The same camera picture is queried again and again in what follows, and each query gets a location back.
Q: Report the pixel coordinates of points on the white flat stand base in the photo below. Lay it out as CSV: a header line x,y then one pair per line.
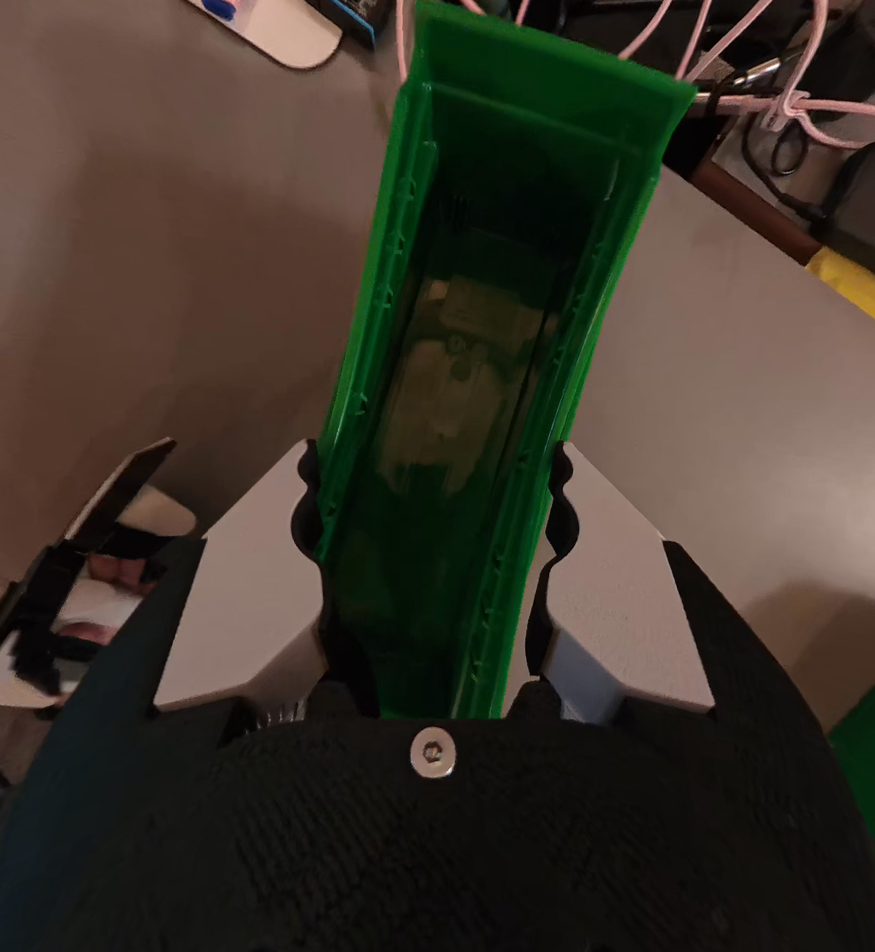
x,y
289,33

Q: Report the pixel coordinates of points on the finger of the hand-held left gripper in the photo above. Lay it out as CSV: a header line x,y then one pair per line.
x,y
121,491

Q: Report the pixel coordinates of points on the blue card case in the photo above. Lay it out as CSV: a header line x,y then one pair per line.
x,y
222,7

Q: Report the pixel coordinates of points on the black box blue edge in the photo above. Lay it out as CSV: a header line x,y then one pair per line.
x,y
359,15

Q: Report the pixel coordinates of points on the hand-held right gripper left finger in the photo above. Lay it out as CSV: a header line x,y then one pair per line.
x,y
251,617

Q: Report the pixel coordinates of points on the yellow tape strip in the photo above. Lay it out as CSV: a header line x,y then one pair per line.
x,y
869,290

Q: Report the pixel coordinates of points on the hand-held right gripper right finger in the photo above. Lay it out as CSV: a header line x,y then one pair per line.
x,y
616,617

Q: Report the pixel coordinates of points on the black power bank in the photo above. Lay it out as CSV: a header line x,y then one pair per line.
x,y
873,216

